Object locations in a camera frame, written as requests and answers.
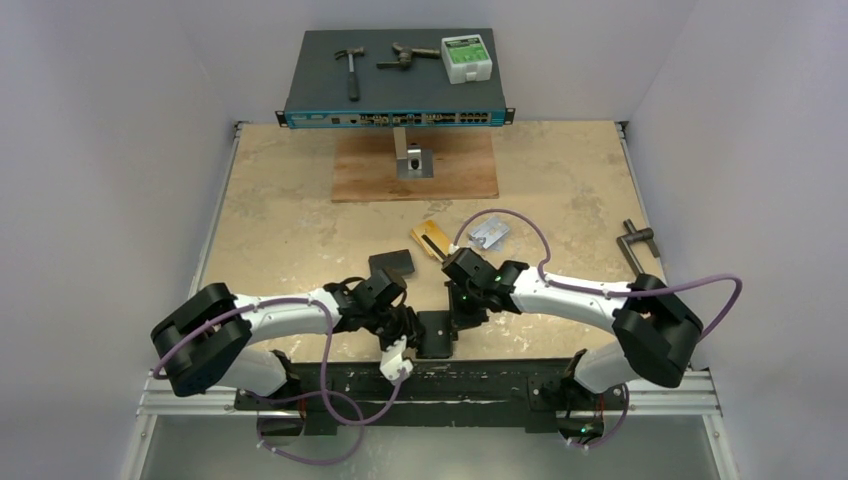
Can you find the black card holder wallet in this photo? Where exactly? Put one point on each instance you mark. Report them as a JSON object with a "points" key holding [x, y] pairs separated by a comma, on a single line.
{"points": [[436, 343]]}

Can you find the blue network switch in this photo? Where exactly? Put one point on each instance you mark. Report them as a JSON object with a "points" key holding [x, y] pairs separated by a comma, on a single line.
{"points": [[418, 97]]}

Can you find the silver card stack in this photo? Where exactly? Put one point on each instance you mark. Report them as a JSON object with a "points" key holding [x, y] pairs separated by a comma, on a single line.
{"points": [[490, 234]]}

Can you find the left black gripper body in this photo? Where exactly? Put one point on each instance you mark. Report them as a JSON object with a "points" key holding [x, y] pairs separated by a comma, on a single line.
{"points": [[391, 325]]}

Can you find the black VIP card stack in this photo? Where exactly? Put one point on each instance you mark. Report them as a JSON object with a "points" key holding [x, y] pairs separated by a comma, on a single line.
{"points": [[399, 261]]}

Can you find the wooden board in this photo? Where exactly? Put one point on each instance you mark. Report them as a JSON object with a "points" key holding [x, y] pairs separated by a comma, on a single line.
{"points": [[366, 168]]}

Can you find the rusty pliers tool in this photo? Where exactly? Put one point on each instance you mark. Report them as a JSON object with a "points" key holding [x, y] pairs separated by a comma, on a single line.
{"points": [[405, 55]]}

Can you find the gold VIP card stack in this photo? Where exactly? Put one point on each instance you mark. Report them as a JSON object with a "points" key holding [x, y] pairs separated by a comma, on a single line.
{"points": [[432, 239]]}

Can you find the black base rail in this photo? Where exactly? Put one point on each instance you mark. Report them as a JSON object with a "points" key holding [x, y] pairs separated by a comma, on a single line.
{"points": [[532, 394]]}

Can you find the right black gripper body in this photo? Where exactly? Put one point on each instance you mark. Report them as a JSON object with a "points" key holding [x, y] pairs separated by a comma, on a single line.
{"points": [[457, 304]]}

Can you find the small hammer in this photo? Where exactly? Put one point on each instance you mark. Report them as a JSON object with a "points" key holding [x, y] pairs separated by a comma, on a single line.
{"points": [[350, 54]]}

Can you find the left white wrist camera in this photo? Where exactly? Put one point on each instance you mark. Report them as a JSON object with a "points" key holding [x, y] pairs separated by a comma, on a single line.
{"points": [[394, 366]]}

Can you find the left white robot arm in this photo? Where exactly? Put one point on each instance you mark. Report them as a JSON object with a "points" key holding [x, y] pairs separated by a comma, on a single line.
{"points": [[207, 341]]}

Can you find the white green plastic box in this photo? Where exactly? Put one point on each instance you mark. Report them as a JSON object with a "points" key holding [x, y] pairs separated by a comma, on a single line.
{"points": [[466, 59]]}

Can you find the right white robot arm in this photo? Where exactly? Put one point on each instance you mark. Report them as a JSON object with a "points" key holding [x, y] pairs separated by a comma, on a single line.
{"points": [[655, 331]]}

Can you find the metal stand bracket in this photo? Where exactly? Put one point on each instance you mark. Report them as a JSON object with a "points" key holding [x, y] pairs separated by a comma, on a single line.
{"points": [[412, 161]]}

